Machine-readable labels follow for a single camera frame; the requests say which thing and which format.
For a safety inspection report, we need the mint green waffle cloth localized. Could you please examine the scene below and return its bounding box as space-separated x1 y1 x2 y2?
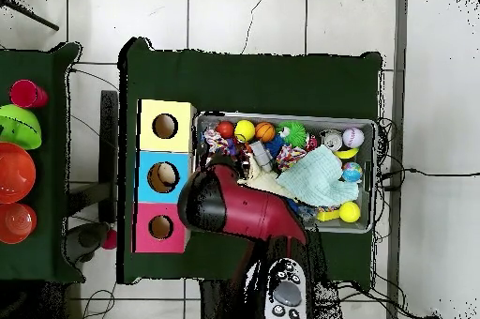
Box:
276 144 360 208

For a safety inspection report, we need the globe print ball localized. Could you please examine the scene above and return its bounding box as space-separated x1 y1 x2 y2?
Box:
341 161 364 184

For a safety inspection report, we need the small orange basketball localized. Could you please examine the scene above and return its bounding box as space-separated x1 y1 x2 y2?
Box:
254 121 277 144

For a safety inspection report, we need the smooth yellow ball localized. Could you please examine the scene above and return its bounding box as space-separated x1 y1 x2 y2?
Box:
233 119 257 144

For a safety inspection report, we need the silver drink can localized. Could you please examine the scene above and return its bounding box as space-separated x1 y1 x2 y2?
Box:
321 129 344 152

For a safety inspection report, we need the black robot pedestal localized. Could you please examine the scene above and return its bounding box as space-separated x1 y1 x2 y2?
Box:
200 280 263 319

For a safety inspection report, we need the red plastic cup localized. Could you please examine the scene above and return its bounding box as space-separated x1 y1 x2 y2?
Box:
9 79 50 109

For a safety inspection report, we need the thin black cable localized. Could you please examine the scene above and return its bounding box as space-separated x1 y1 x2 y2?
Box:
241 0 272 55

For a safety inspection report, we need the colourful knotted rope toy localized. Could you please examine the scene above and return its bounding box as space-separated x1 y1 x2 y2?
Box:
202 129 231 155

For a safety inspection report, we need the cream waffle cloth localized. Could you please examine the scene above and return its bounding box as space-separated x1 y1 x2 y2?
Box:
237 153 297 200

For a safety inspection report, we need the white baseball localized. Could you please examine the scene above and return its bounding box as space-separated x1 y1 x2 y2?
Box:
341 127 366 149

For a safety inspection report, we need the wooden box with three holes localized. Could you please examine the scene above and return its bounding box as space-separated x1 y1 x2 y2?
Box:
130 99 198 254

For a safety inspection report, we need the yellow ball with seam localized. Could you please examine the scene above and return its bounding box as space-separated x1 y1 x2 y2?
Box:
338 201 362 223

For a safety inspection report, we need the black rod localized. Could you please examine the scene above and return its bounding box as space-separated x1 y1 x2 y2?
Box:
0 0 60 32

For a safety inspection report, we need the red-orange ball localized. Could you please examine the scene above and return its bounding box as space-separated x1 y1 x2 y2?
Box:
215 120 236 140

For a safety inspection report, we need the silver wire mesh bin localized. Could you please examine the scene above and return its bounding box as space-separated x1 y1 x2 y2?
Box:
192 110 378 235

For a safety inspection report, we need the green spiky toy with eyes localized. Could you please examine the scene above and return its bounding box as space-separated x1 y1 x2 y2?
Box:
277 120 308 148

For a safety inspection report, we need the orange plastic cup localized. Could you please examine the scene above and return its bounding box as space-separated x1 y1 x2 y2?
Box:
0 202 38 245

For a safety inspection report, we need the green plastic bowl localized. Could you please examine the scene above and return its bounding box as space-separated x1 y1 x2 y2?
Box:
0 103 43 150

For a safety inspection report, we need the grey device with red knob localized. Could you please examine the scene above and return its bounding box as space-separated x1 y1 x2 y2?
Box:
62 220 118 265

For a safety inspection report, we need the orange plastic bowl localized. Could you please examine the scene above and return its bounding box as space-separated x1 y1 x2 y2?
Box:
0 141 38 205

